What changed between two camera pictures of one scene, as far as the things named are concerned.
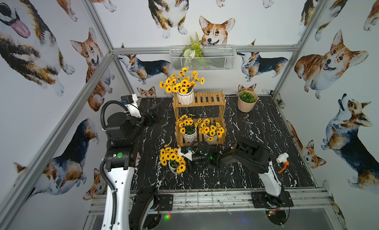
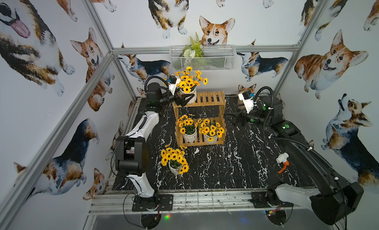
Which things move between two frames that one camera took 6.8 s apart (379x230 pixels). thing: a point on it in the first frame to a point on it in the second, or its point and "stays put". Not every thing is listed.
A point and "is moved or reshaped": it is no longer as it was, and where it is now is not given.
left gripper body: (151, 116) to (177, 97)
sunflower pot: (190, 133) stays put
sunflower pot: (176, 164) stays put
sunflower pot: (211, 133) stays put
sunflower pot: (182, 85) is moved or reshaped
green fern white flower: (194, 50) stays put
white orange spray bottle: (283, 158) stays put
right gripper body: (198, 160) to (255, 117)
